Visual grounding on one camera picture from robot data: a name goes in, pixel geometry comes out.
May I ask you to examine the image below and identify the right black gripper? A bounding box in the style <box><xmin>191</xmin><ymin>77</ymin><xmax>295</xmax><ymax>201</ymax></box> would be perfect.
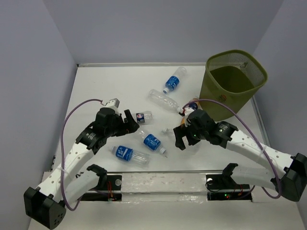
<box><xmin>173</xmin><ymin>121</ymin><xmax>207</xmax><ymax>150</ymax></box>

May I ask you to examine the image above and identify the clear crushed bottle white cap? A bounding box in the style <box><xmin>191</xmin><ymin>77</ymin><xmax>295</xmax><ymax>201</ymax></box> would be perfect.
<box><xmin>162</xmin><ymin>128</ymin><xmax>201</xmax><ymax>155</ymax></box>

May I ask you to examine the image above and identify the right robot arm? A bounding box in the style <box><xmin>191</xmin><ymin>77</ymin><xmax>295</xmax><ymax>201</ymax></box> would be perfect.
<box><xmin>173</xmin><ymin>109</ymin><xmax>307</xmax><ymax>202</ymax></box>

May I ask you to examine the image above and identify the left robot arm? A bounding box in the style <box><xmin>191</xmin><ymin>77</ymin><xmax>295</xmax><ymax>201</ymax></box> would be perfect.
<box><xmin>24</xmin><ymin>107</ymin><xmax>140</xmax><ymax>230</ymax></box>

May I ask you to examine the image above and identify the green mesh waste bin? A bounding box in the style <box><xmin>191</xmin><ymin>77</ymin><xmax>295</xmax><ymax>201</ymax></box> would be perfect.
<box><xmin>199</xmin><ymin>50</ymin><xmax>268</xmax><ymax>121</ymax></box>

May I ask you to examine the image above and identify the pepsi bottle black cap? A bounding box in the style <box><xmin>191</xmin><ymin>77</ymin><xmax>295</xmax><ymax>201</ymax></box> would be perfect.
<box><xmin>133</xmin><ymin>111</ymin><xmax>153</xmax><ymax>125</ymax></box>

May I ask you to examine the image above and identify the blue label bottle middle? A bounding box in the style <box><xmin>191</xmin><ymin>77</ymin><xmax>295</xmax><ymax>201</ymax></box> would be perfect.
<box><xmin>137</xmin><ymin>129</ymin><xmax>166</xmax><ymax>155</ymax></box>

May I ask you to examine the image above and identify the blue label bottle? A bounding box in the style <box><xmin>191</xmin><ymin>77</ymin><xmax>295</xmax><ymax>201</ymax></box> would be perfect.
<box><xmin>109</xmin><ymin>145</ymin><xmax>150</xmax><ymax>166</ymax></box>
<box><xmin>137</xmin><ymin>129</ymin><xmax>166</xmax><ymax>155</ymax></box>
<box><xmin>163</xmin><ymin>67</ymin><xmax>187</xmax><ymax>94</ymax></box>

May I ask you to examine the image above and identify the blue label bottle near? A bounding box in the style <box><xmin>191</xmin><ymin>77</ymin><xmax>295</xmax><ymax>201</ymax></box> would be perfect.
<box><xmin>109</xmin><ymin>145</ymin><xmax>150</xmax><ymax>166</ymax></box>

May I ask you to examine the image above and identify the orange juice bottle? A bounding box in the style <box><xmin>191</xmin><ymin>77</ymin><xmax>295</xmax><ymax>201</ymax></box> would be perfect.
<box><xmin>189</xmin><ymin>97</ymin><xmax>201</xmax><ymax>110</ymax></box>

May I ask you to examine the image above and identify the clear unlabelled bottle far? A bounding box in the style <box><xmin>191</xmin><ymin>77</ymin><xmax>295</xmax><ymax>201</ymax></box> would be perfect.
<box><xmin>148</xmin><ymin>89</ymin><xmax>183</xmax><ymax>114</ymax></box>

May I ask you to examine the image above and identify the blue label bottle far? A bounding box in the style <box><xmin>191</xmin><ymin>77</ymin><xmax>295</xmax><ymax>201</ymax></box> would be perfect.
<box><xmin>163</xmin><ymin>67</ymin><xmax>187</xmax><ymax>94</ymax></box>

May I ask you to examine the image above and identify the white foam strip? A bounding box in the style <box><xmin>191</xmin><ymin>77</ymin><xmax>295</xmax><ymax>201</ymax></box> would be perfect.
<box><xmin>121</xmin><ymin>173</ymin><xmax>207</xmax><ymax>203</ymax></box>

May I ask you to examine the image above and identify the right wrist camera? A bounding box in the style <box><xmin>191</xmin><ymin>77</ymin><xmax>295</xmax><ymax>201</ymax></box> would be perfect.
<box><xmin>182</xmin><ymin>107</ymin><xmax>195</xmax><ymax>119</ymax></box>

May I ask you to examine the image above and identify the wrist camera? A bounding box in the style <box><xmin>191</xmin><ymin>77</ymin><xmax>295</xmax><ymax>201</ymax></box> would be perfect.
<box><xmin>104</xmin><ymin>98</ymin><xmax>120</xmax><ymax>114</ymax></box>
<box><xmin>182</xmin><ymin>107</ymin><xmax>195</xmax><ymax>119</ymax></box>

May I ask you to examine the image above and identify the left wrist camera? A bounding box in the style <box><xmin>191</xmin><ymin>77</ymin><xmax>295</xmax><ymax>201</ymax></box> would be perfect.
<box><xmin>104</xmin><ymin>98</ymin><xmax>120</xmax><ymax>114</ymax></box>

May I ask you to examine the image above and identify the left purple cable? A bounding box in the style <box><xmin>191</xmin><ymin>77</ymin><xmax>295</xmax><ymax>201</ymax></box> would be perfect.
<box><xmin>60</xmin><ymin>99</ymin><xmax>104</xmax><ymax>211</ymax></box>

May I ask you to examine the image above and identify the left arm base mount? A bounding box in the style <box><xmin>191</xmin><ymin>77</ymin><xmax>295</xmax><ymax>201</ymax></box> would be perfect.
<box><xmin>83</xmin><ymin>175</ymin><xmax>122</xmax><ymax>202</ymax></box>

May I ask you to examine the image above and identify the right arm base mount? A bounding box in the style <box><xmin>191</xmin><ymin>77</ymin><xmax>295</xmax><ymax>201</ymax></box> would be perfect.
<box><xmin>205</xmin><ymin>174</ymin><xmax>252</xmax><ymax>201</ymax></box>

